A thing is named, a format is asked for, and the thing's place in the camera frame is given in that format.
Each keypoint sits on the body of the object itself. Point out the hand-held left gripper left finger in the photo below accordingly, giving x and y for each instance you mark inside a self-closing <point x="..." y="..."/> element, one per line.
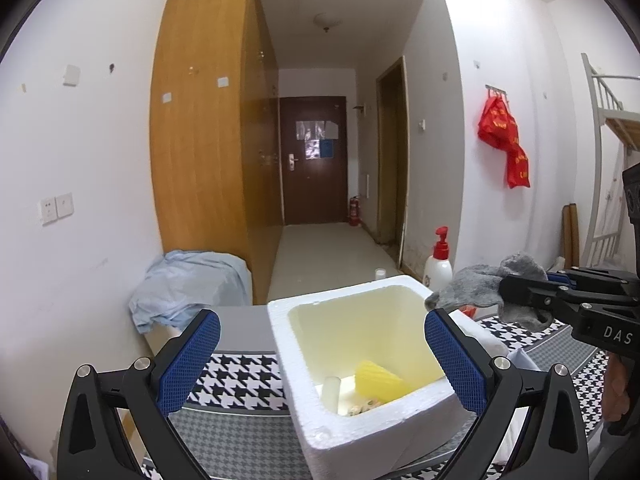
<point x="190" y="360"/>

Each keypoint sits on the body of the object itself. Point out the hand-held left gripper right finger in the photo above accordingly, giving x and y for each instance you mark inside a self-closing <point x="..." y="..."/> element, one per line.
<point x="455" y="360"/>

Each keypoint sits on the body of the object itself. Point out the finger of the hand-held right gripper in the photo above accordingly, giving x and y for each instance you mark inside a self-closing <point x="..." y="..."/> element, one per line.
<point x="525" y="292"/>
<point x="600" y="280"/>

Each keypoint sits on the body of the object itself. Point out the grey soft cloth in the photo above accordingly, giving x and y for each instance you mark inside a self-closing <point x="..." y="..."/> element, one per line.
<point x="475" y="285"/>

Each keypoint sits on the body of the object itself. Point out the yellow foam fruit net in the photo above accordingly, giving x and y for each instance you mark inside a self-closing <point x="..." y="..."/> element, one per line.
<point x="380" y="380"/>

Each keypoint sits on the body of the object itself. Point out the white styrofoam box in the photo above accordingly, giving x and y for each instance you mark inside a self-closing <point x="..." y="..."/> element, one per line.
<point x="360" y="440"/>

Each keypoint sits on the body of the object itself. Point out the person's right hand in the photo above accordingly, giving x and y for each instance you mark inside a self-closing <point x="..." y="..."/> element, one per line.
<point x="614" y="390"/>

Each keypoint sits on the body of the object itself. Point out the red snack packet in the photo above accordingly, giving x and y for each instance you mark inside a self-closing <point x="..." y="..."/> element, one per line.
<point x="467" y="311"/>

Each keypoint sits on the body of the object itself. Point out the wooden poles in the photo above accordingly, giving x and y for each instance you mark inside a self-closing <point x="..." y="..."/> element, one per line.
<point x="571" y="235"/>

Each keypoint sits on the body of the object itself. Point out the light blue cloth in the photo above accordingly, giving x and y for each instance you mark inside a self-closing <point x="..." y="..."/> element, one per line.
<point x="185" y="285"/>

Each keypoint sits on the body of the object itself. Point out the houndstooth blanket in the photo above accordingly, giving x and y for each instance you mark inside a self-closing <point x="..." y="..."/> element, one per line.
<point x="240" y="420"/>

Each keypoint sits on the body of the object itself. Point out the white pump lotion bottle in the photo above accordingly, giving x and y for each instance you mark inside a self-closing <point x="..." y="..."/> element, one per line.
<point x="440" y="272"/>

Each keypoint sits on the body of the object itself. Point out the red plastic bag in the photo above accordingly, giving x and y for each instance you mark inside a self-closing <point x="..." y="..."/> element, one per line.
<point x="502" y="130"/>

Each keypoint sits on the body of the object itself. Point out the red fire extinguisher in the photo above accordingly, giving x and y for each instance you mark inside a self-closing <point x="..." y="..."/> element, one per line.
<point x="354" y="212"/>

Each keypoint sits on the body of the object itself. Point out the wooden side door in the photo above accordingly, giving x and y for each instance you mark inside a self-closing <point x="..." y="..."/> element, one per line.
<point x="390" y="170"/>

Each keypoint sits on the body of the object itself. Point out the dark brown door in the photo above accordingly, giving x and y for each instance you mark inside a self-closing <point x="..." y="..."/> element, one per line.
<point x="312" y="190"/>

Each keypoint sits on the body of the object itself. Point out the wooden wardrobe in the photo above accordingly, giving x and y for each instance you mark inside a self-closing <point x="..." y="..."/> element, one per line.
<point x="200" y="135"/>

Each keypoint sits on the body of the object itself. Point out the papers on door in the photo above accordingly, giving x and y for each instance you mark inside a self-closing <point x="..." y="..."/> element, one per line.
<point x="315" y="135"/>

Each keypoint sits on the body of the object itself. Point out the ceiling lamp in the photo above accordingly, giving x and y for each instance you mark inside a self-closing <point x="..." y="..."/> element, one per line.
<point x="327" y="22"/>

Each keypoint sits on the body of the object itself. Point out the white wall switch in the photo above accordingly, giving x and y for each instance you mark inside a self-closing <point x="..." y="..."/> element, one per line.
<point x="64" y="205"/>

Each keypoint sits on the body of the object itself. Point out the white wall socket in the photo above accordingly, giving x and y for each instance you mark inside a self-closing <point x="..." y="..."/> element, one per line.
<point x="48" y="211"/>

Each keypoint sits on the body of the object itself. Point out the wall hook rail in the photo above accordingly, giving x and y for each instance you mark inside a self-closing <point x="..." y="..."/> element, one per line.
<point x="496" y="89"/>

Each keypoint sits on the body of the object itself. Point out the white wall junction cover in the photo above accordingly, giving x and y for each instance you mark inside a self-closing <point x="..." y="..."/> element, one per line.
<point x="71" y="74"/>

